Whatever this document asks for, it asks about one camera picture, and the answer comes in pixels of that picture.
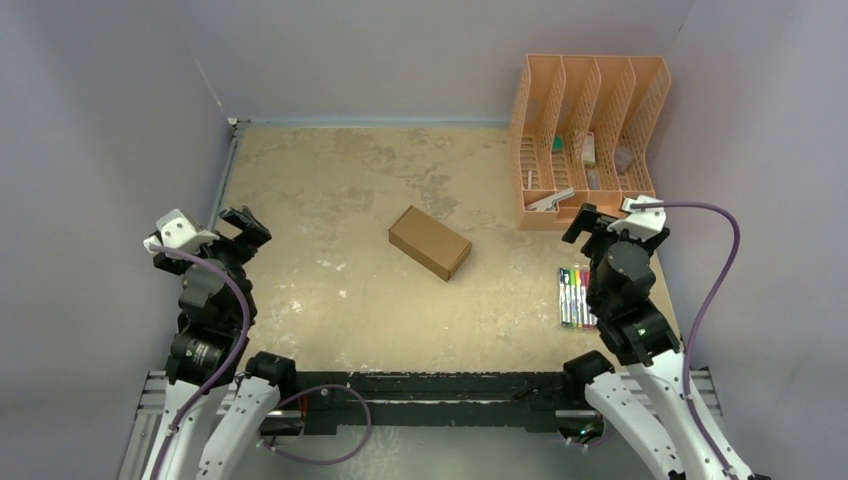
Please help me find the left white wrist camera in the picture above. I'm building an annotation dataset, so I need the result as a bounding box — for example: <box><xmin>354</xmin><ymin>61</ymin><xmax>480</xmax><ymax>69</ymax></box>
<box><xmin>143</xmin><ymin>209</ymin><xmax>220</xmax><ymax>255</ymax></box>

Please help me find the brown cardboard box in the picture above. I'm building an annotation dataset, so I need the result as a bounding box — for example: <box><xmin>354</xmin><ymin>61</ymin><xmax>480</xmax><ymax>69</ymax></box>
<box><xmin>388</xmin><ymin>205</ymin><xmax>473</xmax><ymax>282</ymax></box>

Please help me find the small carton box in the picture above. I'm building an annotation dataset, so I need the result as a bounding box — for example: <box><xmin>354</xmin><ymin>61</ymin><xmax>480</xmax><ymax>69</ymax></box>
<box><xmin>581</xmin><ymin>131</ymin><xmax>596</xmax><ymax>168</ymax></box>

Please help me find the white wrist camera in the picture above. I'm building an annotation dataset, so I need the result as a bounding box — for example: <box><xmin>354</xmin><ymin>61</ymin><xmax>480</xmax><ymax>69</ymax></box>
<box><xmin>607</xmin><ymin>195</ymin><xmax>667</xmax><ymax>241</ymax></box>
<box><xmin>143</xmin><ymin>209</ymin><xmax>220</xmax><ymax>255</ymax></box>

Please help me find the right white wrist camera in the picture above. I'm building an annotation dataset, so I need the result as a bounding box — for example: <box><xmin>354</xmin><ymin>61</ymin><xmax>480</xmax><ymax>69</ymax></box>
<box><xmin>607</xmin><ymin>195</ymin><xmax>667</xmax><ymax>241</ymax></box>

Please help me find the orange plastic file organizer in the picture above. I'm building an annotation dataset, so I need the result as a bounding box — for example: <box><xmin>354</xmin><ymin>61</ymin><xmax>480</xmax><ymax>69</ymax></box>
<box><xmin>508</xmin><ymin>54</ymin><xmax>672</xmax><ymax>231</ymax></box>

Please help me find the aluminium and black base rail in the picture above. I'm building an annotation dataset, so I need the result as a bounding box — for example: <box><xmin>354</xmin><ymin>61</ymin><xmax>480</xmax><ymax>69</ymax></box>
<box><xmin>119</xmin><ymin>119</ymin><xmax>740</xmax><ymax>480</ymax></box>

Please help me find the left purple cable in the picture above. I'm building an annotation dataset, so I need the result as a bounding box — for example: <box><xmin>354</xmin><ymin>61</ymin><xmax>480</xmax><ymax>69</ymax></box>
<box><xmin>148</xmin><ymin>246</ymin><xmax>372</xmax><ymax>480</ymax></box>

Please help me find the pack of coloured markers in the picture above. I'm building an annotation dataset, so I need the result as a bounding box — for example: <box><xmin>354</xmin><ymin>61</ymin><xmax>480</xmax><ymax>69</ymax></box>
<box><xmin>558</xmin><ymin>267</ymin><xmax>597</xmax><ymax>329</ymax></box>

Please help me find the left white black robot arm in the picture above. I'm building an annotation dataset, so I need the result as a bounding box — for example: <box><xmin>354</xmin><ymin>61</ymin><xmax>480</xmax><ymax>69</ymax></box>
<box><xmin>142</xmin><ymin>206</ymin><xmax>298</xmax><ymax>479</ymax></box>

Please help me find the white tool in organizer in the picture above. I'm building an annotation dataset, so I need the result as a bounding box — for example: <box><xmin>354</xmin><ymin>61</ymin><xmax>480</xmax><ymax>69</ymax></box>
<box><xmin>518</xmin><ymin>169</ymin><xmax>577</xmax><ymax>213</ymax></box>

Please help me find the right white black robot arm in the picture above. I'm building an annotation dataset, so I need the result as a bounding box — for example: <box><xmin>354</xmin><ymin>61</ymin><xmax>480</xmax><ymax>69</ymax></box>
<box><xmin>561</xmin><ymin>195</ymin><xmax>758</xmax><ymax>479</ymax></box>

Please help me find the grey round container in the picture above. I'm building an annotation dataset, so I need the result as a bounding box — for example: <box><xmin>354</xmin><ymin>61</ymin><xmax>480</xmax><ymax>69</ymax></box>
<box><xmin>613</xmin><ymin>145</ymin><xmax>635</xmax><ymax>175</ymax></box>

